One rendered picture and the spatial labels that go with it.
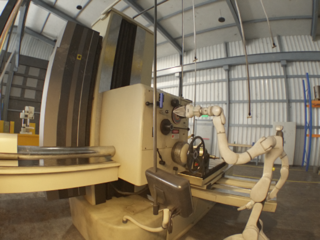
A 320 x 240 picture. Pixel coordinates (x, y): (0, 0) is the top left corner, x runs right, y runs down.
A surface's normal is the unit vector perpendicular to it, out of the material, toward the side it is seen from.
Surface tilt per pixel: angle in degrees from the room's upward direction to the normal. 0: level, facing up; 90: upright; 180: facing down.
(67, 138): 90
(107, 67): 90
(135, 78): 90
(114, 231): 90
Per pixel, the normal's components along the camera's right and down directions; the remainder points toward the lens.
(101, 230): -0.43, -0.07
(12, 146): 0.77, 0.02
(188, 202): 0.58, 0.00
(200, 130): -0.63, -0.07
